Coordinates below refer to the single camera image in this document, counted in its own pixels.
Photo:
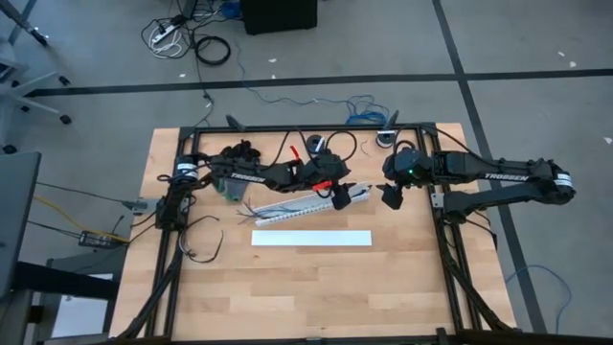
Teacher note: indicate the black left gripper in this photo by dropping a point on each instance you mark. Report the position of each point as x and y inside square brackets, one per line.
[341, 197]

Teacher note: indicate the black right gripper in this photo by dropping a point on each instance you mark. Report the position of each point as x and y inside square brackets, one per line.
[392, 196]

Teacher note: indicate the white duct cover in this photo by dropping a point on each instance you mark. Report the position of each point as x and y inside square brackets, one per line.
[311, 238]

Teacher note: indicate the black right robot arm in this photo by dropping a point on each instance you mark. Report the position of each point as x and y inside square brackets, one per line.
[503, 177]

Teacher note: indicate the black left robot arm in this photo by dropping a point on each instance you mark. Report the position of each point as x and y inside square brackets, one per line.
[246, 177]

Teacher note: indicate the black cabinet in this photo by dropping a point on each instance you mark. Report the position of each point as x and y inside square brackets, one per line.
[278, 16]

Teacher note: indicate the white power strip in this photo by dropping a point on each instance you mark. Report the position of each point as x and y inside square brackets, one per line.
[163, 34]

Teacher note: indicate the grey desk panel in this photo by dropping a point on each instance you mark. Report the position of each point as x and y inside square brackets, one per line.
[19, 215]

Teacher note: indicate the grey office chair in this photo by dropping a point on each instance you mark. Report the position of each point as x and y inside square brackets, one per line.
[12, 67]

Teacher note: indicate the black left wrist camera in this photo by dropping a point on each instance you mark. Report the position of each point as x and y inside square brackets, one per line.
[330, 165]

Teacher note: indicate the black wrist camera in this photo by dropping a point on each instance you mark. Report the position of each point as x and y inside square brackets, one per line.
[330, 165]
[409, 165]

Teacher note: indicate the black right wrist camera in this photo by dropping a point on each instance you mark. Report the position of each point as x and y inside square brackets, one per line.
[409, 165]

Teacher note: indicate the grey metal bracket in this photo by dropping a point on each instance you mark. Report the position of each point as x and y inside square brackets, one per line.
[438, 199]
[136, 206]

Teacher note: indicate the black aluminium table frame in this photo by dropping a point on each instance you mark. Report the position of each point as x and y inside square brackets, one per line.
[306, 128]

